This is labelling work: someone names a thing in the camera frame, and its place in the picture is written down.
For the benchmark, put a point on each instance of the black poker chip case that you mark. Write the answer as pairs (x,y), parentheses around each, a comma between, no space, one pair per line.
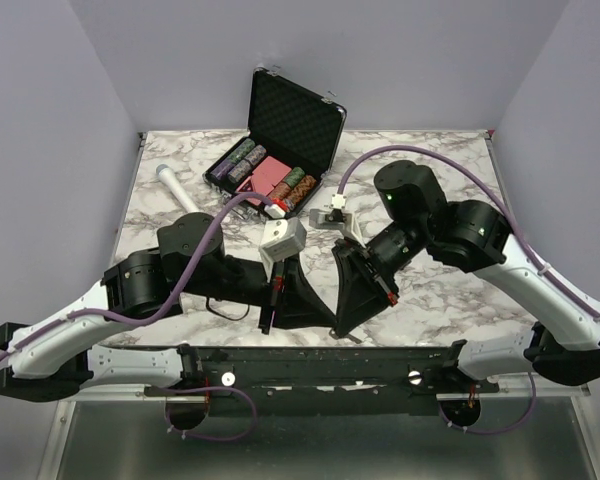
(296,126)

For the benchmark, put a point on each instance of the green poker chip row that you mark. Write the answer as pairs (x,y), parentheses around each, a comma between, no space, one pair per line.
(247,152)

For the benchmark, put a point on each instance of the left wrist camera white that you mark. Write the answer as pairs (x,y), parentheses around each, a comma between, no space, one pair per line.
(282,237)

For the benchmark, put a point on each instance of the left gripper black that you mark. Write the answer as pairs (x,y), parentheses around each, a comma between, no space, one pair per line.
(294,299)

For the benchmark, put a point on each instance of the red playing card deck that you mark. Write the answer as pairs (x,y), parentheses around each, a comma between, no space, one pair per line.
(265,176)

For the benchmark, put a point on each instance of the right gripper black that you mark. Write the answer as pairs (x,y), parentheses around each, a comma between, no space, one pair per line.
(364,284)

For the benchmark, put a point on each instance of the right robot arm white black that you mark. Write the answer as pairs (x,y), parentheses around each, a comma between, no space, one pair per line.
(564,344)

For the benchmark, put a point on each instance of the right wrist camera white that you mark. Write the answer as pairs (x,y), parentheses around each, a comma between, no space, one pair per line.
(337,217)

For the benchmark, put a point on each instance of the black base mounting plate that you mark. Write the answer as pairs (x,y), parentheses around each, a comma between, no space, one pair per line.
(300,380)

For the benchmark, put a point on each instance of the orange poker chip row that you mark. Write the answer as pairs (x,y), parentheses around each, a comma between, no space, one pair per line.
(293,188)

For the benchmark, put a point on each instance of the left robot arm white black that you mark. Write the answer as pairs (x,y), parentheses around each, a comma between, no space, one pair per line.
(62,355)

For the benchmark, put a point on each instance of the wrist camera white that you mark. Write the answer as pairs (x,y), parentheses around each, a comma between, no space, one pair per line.
(337,217)
(282,237)

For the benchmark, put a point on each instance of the purple poker chip row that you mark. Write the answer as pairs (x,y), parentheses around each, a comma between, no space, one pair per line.
(222,169)

